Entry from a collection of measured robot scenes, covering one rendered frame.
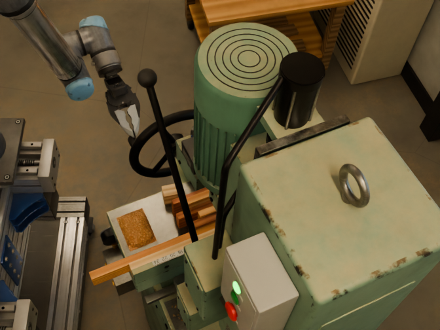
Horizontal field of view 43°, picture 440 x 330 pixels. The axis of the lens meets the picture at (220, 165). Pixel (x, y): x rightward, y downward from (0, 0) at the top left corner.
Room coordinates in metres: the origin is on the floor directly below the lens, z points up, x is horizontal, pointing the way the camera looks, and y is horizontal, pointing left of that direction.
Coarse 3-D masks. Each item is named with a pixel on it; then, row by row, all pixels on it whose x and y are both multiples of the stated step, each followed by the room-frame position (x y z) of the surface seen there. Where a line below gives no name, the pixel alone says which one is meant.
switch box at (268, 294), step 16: (256, 240) 0.33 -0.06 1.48; (240, 256) 0.30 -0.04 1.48; (256, 256) 0.31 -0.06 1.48; (272, 256) 0.31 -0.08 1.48; (224, 272) 0.31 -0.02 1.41; (240, 272) 0.28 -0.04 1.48; (256, 272) 0.28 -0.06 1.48; (272, 272) 0.28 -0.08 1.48; (224, 288) 0.30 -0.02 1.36; (256, 288) 0.26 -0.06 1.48; (272, 288) 0.26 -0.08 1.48; (288, 288) 0.26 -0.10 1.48; (240, 304) 0.26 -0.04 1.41; (256, 304) 0.24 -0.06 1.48; (272, 304) 0.24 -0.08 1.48; (288, 304) 0.25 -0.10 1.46; (240, 320) 0.25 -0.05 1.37; (256, 320) 0.23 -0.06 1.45; (272, 320) 0.24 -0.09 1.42
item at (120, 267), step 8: (200, 232) 0.59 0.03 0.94; (168, 240) 0.57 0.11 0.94; (176, 240) 0.57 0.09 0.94; (184, 240) 0.57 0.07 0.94; (152, 248) 0.54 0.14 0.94; (160, 248) 0.55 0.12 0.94; (136, 256) 0.52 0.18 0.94; (144, 256) 0.52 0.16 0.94; (112, 264) 0.50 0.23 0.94; (120, 264) 0.50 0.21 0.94; (96, 272) 0.47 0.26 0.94; (104, 272) 0.47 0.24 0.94; (112, 272) 0.48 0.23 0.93; (120, 272) 0.49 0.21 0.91; (96, 280) 0.46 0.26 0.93; (104, 280) 0.47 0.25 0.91
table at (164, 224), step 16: (176, 160) 0.84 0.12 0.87; (160, 192) 0.72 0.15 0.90; (128, 208) 0.66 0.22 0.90; (144, 208) 0.67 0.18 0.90; (160, 208) 0.67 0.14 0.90; (112, 224) 0.62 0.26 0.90; (160, 224) 0.63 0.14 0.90; (176, 224) 0.63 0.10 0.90; (160, 240) 0.58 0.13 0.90; (128, 256) 0.54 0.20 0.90; (176, 272) 0.52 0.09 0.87; (144, 288) 0.48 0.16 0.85
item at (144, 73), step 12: (144, 72) 0.66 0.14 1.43; (144, 84) 0.64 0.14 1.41; (156, 108) 0.62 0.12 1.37; (156, 120) 0.61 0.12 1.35; (168, 144) 0.58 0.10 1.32; (168, 156) 0.57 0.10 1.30; (180, 180) 0.54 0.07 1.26; (180, 192) 0.53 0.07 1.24; (192, 228) 0.48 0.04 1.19; (192, 240) 0.47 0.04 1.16
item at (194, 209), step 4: (200, 204) 0.66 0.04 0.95; (204, 204) 0.66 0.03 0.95; (208, 204) 0.67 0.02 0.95; (212, 204) 0.67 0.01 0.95; (192, 208) 0.65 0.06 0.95; (196, 208) 0.65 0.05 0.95; (200, 208) 0.65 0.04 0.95; (204, 208) 0.65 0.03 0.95; (180, 212) 0.64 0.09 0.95; (192, 212) 0.64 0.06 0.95; (196, 212) 0.64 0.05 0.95; (176, 216) 0.63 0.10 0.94; (180, 216) 0.63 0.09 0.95; (192, 216) 0.64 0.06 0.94; (196, 216) 0.64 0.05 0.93; (176, 220) 0.63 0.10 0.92; (180, 220) 0.62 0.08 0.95; (184, 220) 0.63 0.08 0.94; (180, 224) 0.62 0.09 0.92; (184, 224) 0.63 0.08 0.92; (180, 228) 0.62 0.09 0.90
